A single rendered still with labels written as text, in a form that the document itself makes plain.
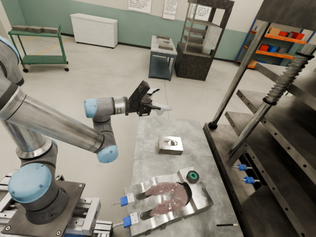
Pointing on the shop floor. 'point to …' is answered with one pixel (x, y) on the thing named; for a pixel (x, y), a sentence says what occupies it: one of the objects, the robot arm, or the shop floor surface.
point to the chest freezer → (94, 30)
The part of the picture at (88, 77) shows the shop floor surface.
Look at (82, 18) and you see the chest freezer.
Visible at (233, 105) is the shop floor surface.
